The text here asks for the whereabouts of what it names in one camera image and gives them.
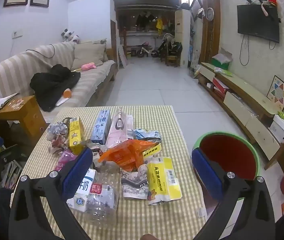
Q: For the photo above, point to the beige cushion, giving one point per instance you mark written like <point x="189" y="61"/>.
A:
<point x="89" y="53"/>

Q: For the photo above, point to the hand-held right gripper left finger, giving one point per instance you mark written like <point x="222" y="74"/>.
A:
<point x="78" y="172"/>

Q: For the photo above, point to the pink packet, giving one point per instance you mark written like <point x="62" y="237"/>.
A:
<point x="117" y="135"/>

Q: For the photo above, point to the yellow tissue packet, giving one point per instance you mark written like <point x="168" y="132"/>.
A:
<point x="162" y="180"/>

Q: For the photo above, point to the black and white patterned wrapper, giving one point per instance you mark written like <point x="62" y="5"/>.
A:
<point x="132" y="185"/>

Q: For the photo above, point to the orange plastic bag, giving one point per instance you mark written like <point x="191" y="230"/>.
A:
<point x="124" y="155"/>

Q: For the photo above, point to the chair with dark clothes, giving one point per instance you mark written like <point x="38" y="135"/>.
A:
<point x="172" y="48"/>

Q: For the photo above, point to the white box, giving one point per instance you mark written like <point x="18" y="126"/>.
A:
<point x="282" y="127"/>

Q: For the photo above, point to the wooden side cabinet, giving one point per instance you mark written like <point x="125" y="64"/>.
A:
<point x="26" y="120"/>

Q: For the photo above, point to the cream television cabinet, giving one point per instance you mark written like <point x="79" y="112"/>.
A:
<point x="247" y="87"/>

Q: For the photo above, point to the black jacket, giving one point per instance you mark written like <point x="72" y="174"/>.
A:
<point x="51" y="85"/>

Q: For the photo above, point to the yellow carton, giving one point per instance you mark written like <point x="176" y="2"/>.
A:
<point x="75" y="135"/>

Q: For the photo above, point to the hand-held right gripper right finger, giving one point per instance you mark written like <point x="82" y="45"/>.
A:
<point x="207" y="175"/>

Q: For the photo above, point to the striped beige sofa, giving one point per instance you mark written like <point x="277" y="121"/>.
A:
<point x="14" y="72"/>

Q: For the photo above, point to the white and blue milk carton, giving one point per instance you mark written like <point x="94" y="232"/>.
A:
<point x="84" y="190"/>

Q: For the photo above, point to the yellow printed wrapper strip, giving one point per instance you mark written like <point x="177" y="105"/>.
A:
<point x="153" y="151"/>

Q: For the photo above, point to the black television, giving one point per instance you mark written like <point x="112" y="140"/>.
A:
<point x="257" y="22"/>

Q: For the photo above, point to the open book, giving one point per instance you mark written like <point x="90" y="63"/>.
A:
<point x="4" y="101"/>

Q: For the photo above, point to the blue and white snack bag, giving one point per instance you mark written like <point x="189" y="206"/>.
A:
<point x="144" y="133"/>

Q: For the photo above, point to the pink toy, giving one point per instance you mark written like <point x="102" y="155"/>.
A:
<point x="88" y="66"/>

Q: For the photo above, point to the grey paper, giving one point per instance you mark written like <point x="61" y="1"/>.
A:
<point x="56" y="130"/>

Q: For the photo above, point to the balance bike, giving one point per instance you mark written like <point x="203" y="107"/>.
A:
<point x="145" y="51"/>

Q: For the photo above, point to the standing air conditioner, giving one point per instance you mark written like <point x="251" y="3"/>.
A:
<point x="182" y="42"/>

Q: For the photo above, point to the blue toothpaste box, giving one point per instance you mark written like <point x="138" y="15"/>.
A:
<point x="101" y="127"/>

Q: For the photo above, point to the red bin with green rim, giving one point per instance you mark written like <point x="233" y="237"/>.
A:
<point x="227" y="155"/>

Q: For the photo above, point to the pink wrapper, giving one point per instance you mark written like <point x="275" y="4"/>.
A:
<point x="65" y="158"/>

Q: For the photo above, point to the star checkers board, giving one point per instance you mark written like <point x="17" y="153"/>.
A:
<point x="279" y="92"/>

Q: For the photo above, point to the person's left leg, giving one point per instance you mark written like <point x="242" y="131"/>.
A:
<point x="4" y="207"/>

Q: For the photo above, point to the wall clock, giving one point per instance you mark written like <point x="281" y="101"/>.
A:
<point x="210" y="14"/>

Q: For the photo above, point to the red flat box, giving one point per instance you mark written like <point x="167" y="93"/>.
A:
<point x="219" y="86"/>

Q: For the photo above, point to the green cardboard box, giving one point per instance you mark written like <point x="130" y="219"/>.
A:
<point x="220" y="62"/>

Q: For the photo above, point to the yellow checked tablecloth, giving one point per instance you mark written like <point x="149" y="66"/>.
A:
<point x="162" y="120"/>

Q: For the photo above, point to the clear plastic bottle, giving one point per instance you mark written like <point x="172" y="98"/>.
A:
<point x="101" y="200"/>

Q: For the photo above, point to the panda plush toy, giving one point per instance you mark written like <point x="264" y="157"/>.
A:
<point x="69" y="36"/>

